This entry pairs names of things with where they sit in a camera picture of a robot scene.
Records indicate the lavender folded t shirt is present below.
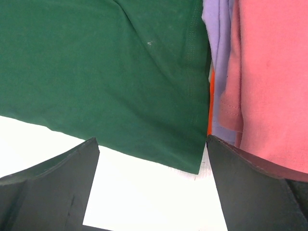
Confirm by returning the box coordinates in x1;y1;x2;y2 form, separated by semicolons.
202;0;236;144

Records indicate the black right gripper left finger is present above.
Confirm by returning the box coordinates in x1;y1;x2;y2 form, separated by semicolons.
0;138;100;231

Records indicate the dark green t shirt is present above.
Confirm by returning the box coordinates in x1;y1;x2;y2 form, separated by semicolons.
0;0;211;174

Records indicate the orange folded t shirt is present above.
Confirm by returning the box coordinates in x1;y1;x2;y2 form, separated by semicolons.
207;68;215;135

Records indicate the pink folded t shirt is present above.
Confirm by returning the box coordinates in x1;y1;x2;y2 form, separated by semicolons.
218;0;308;173

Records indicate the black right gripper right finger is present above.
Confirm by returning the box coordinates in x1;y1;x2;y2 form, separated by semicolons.
206;135;308;231

